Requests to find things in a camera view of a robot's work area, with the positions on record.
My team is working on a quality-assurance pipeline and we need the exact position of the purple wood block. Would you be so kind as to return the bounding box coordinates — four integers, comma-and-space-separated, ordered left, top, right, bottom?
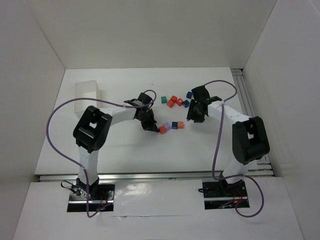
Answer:
163, 122, 171, 131

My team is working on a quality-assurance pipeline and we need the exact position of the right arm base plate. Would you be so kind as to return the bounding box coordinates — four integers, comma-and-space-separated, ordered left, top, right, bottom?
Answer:
198, 181, 250, 210

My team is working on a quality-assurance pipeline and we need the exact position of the aluminium rail front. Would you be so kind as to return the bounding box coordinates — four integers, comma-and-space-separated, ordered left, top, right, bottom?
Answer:
38, 171, 273, 182

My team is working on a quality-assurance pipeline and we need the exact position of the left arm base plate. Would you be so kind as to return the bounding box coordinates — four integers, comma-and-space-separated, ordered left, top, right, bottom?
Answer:
60, 180, 115, 213

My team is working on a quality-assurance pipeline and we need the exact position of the white plastic bin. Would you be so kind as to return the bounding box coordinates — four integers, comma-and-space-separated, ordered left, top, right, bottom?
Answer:
74, 79, 101, 120

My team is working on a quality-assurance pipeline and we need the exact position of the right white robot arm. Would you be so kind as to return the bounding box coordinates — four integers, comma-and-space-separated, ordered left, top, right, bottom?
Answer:
186, 85, 270, 194

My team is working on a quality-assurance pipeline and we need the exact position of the teal wood block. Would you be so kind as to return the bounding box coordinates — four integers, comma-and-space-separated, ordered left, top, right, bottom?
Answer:
161, 96, 167, 104

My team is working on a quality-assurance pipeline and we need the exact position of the aluminium rail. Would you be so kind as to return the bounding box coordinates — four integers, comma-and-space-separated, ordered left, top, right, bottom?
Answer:
38, 171, 273, 182
231, 68, 273, 177

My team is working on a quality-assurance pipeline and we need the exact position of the red wood block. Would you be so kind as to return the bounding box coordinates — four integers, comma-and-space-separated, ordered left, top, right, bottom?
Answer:
158, 125, 167, 134
170, 95, 177, 103

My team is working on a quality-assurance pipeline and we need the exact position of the dark blue wood block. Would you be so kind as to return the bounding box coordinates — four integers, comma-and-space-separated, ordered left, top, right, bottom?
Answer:
171, 121, 178, 130

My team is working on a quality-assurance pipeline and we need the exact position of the aluminium rail right side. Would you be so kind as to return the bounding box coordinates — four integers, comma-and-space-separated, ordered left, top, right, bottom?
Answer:
231, 68, 273, 177

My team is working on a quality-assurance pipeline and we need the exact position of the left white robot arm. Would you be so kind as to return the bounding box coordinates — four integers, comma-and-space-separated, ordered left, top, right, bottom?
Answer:
73, 92, 159, 197

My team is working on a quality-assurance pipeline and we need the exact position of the orange wood block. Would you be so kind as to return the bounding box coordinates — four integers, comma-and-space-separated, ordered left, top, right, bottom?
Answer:
177, 121, 185, 129

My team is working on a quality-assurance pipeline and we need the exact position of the blue wood block far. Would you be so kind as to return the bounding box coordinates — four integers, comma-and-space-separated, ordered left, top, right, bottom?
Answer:
186, 91, 193, 99

